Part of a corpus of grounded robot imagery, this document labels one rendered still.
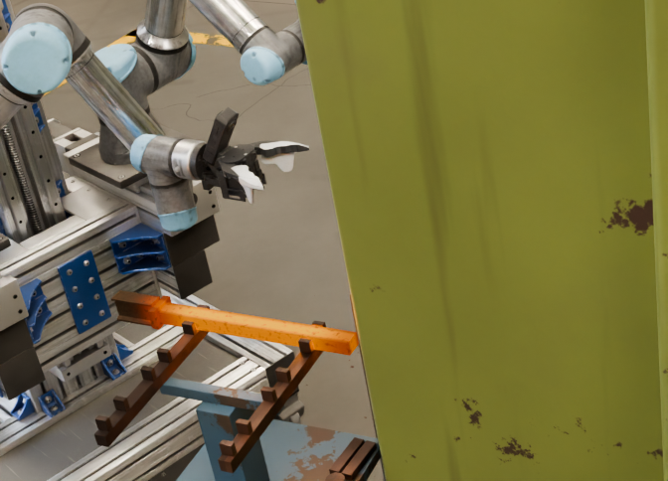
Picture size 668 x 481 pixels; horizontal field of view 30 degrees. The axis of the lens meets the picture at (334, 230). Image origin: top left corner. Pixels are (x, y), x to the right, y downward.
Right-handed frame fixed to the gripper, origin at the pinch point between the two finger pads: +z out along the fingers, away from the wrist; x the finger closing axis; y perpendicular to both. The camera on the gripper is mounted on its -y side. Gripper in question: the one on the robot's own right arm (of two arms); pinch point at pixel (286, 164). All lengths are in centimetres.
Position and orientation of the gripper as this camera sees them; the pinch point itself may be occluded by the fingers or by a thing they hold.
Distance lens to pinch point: 222.8
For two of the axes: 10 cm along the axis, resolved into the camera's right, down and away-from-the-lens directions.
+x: -5.2, 5.0, -6.9
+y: 1.6, 8.5, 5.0
